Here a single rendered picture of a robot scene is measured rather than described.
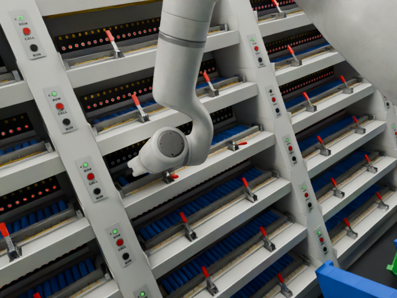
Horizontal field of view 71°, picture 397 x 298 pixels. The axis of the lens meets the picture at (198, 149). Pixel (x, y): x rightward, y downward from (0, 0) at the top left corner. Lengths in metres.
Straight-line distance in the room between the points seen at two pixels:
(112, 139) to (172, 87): 0.33
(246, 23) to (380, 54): 0.75
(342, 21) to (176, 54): 0.27
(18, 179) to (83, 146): 0.17
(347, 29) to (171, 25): 0.28
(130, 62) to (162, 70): 0.34
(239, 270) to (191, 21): 0.83
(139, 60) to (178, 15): 0.39
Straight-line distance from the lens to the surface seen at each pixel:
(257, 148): 1.04
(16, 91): 0.83
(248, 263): 1.09
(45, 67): 0.84
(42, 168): 0.81
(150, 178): 0.89
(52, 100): 0.82
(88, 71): 0.85
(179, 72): 0.54
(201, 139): 0.64
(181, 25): 0.52
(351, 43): 0.43
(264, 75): 1.10
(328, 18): 0.46
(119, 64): 0.87
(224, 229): 0.98
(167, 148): 0.60
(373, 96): 1.65
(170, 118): 0.87
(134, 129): 0.83
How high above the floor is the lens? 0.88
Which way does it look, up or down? 7 degrees down
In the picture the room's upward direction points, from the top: 21 degrees counter-clockwise
